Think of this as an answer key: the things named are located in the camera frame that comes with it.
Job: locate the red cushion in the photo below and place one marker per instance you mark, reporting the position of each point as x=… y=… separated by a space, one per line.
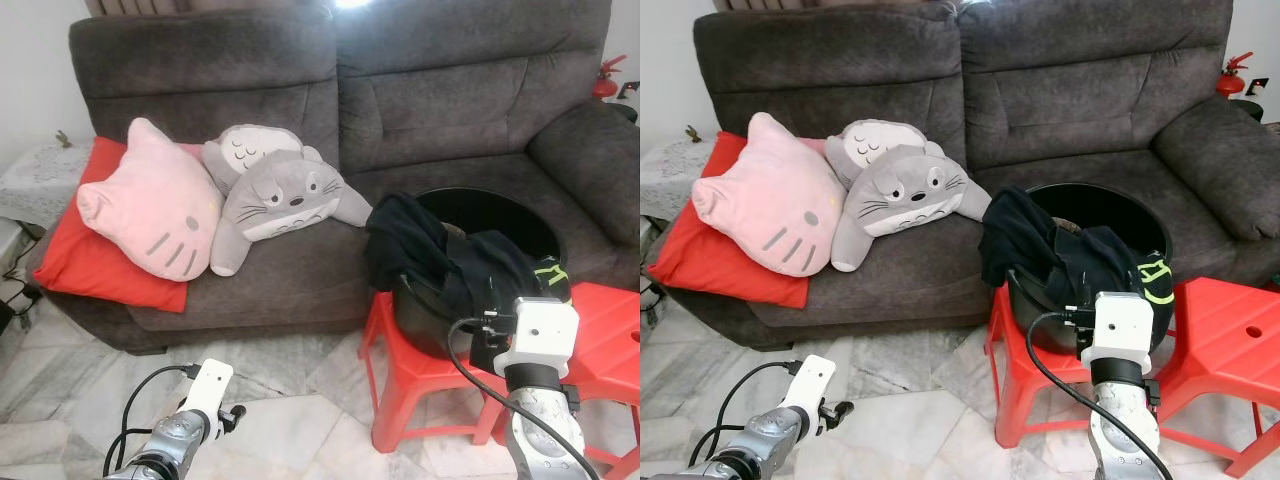
x=705 y=265
x=90 y=270

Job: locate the small brass figurine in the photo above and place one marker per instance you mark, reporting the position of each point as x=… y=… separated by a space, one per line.
x=693 y=134
x=63 y=138

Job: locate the red fire extinguisher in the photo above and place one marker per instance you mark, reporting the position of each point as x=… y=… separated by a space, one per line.
x=605 y=85
x=1230 y=82

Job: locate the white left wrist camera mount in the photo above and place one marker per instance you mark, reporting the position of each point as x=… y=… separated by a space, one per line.
x=210 y=382
x=812 y=378

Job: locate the grey Totoro plush closed eyes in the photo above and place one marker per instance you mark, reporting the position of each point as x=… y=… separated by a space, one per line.
x=250 y=150
x=875 y=145

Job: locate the black garment neon green print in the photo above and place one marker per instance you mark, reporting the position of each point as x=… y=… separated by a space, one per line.
x=1100 y=270
x=490 y=275

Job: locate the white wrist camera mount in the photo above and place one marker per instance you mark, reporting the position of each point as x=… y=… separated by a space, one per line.
x=545 y=330
x=210 y=382
x=1120 y=325
x=812 y=378

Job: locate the red plastic stool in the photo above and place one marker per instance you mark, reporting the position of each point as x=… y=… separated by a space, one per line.
x=1030 y=370
x=610 y=330
x=1230 y=330
x=420 y=375

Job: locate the plain black garment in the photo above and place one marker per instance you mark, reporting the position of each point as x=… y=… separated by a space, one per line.
x=405 y=240
x=1020 y=235

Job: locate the black plastic bucket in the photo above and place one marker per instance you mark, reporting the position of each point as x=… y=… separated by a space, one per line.
x=1110 y=210
x=500 y=215

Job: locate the pink cat face pillow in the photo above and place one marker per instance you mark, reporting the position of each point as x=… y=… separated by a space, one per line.
x=770 y=205
x=150 y=210

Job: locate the white lace table cloth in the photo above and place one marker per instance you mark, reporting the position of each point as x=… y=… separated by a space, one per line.
x=40 y=180
x=670 y=170

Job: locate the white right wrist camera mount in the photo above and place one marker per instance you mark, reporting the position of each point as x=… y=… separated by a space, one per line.
x=545 y=330
x=1120 y=325

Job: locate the dark grey fabric sofa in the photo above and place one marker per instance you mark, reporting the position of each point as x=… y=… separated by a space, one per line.
x=1080 y=100
x=440 y=100

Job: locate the grey Totoro plush open eyes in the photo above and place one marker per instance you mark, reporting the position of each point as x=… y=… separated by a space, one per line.
x=910 y=190
x=290 y=195

